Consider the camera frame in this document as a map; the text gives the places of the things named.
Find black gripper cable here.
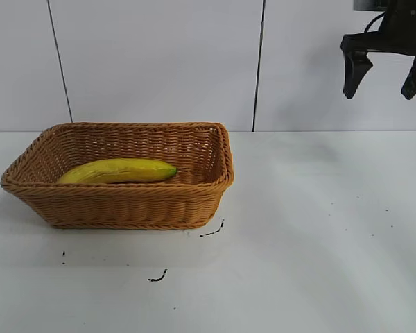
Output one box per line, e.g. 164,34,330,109
363,12,386,34

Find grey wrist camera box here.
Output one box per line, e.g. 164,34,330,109
353,0,385,11

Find tan woven wicker basket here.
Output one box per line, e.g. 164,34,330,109
0,121,236,230

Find yellow banana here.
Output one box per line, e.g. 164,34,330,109
57,158,178,185

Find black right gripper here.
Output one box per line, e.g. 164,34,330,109
340,0,416,101

